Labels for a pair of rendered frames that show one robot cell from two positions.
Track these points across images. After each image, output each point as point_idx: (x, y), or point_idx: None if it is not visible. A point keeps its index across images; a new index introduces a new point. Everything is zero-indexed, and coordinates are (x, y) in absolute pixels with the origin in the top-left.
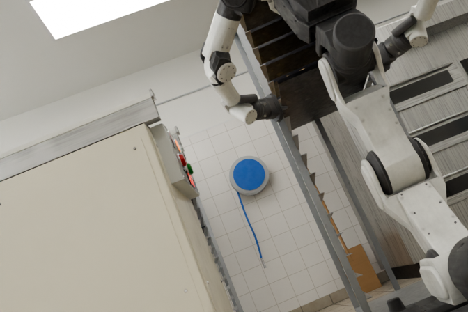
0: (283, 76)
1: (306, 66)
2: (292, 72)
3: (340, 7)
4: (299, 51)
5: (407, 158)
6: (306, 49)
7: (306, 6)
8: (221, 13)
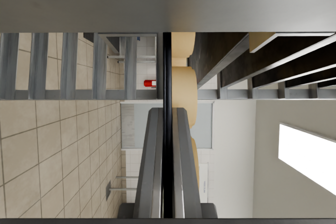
0: (328, 41)
1: (263, 70)
2: (295, 56)
3: None
4: (313, 70)
5: None
6: (297, 65)
7: None
8: None
